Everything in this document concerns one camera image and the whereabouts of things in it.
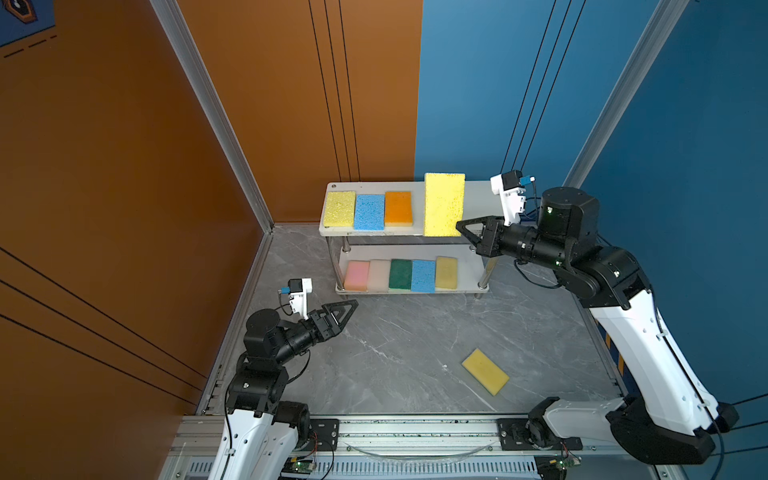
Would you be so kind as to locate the yellow green sponge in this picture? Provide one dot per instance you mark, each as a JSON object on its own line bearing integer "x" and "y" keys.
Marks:
{"x": 339, "y": 209}

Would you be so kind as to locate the orange sponge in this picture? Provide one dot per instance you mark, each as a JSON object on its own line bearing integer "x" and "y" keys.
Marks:
{"x": 398, "y": 209}

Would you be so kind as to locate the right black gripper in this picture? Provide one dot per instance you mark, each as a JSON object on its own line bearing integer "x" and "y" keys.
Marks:
{"x": 491, "y": 228}

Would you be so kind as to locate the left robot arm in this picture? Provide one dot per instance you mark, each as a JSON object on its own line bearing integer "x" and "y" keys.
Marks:
{"x": 261, "y": 429}

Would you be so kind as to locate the white two-tier shelf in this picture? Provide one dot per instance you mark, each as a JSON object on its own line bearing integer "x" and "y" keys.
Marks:
{"x": 347, "y": 244}

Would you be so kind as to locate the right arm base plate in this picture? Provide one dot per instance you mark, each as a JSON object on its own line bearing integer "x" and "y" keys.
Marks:
{"x": 523, "y": 434}

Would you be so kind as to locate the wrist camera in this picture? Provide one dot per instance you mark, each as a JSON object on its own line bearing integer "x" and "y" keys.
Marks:
{"x": 293, "y": 299}
{"x": 510, "y": 187}

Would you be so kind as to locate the white beige sponge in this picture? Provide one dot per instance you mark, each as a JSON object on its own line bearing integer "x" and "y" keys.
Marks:
{"x": 379, "y": 276}

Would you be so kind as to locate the left green circuit board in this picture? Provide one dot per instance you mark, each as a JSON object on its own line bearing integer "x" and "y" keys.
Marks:
{"x": 300, "y": 465}

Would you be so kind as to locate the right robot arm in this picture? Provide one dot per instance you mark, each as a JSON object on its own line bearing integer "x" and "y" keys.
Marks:
{"x": 671, "y": 419}

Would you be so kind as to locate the pink sponge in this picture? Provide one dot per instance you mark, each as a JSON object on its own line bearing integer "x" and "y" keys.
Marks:
{"x": 356, "y": 276}

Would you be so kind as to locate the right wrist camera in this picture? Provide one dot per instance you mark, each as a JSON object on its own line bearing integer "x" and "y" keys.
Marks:
{"x": 510, "y": 187}

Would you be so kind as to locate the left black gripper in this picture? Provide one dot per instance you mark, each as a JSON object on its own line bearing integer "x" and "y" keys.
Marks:
{"x": 327, "y": 328}

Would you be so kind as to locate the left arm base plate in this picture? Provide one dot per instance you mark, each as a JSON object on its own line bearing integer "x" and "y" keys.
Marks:
{"x": 324, "y": 434}

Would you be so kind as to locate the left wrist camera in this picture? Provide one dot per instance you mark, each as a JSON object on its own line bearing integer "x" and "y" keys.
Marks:
{"x": 293, "y": 299}

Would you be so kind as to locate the light blue sponge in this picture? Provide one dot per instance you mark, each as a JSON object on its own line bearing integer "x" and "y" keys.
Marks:
{"x": 369, "y": 212}
{"x": 423, "y": 276}

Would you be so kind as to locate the right circuit board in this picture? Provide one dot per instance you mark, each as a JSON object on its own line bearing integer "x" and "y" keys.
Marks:
{"x": 556, "y": 467}

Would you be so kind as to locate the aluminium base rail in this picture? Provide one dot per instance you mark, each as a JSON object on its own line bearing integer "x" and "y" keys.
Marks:
{"x": 438, "y": 446}

